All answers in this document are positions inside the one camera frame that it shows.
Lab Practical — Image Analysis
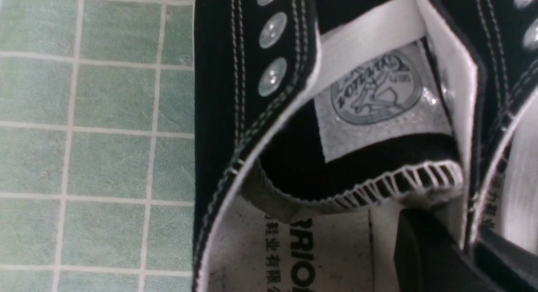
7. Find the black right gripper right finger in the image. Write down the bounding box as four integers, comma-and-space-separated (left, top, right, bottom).
473, 227, 538, 292

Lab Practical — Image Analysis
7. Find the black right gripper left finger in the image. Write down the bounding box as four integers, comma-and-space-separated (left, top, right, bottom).
393, 208, 500, 292

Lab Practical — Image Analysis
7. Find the black canvas sneaker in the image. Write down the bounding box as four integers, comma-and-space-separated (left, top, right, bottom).
439, 0, 538, 252
192, 0, 480, 292

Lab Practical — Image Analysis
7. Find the green grid floor mat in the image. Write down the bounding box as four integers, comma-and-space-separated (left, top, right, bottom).
1, 0, 194, 292

